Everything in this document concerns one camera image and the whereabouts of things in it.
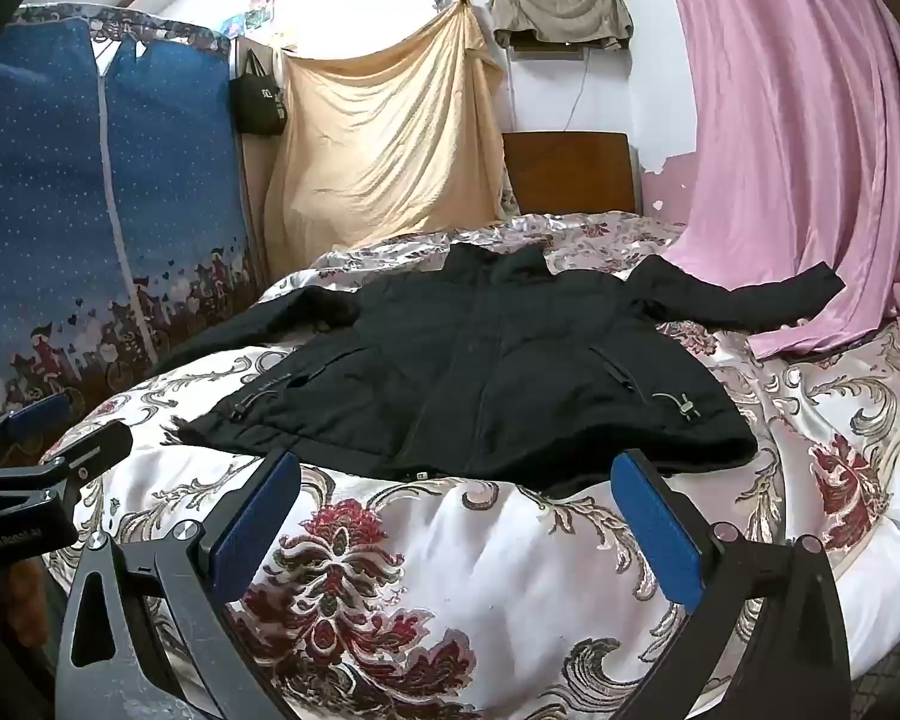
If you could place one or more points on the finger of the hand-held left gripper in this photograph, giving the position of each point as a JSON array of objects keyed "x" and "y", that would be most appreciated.
[
  {"x": 82, "y": 454},
  {"x": 37, "y": 414}
]

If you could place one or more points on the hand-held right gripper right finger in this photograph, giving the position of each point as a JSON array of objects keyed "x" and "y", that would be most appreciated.
[{"x": 656, "y": 525}]

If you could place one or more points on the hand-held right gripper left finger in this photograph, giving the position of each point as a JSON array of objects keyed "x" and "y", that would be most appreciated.
[{"x": 259, "y": 517}]

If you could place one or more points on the black jacket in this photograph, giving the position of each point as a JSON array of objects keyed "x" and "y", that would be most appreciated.
[{"x": 480, "y": 367}]

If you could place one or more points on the floral satin bedspread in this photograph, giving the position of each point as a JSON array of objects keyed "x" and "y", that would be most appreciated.
[{"x": 450, "y": 577}]

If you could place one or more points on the blue printed fabric wardrobe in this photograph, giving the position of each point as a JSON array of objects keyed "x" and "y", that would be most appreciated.
[{"x": 45, "y": 202}]

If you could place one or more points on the wooden headboard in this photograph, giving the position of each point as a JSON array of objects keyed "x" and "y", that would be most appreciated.
[{"x": 570, "y": 172}]

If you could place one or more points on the black tote bag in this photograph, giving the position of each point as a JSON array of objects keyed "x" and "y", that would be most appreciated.
[{"x": 257, "y": 101}]

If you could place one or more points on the beige hanging sheet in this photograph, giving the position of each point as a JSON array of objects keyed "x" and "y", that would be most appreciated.
[{"x": 375, "y": 142}]

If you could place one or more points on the pink curtain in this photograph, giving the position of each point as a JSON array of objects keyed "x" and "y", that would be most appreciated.
[{"x": 787, "y": 127}]

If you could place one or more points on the olive cloth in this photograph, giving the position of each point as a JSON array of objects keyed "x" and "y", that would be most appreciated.
[{"x": 562, "y": 15}]

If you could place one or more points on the colourful wall posters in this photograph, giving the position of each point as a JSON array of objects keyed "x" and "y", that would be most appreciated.
[{"x": 259, "y": 11}]

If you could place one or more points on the wooden wall shelf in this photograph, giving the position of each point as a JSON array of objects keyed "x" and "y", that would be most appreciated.
[{"x": 547, "y": 52}]

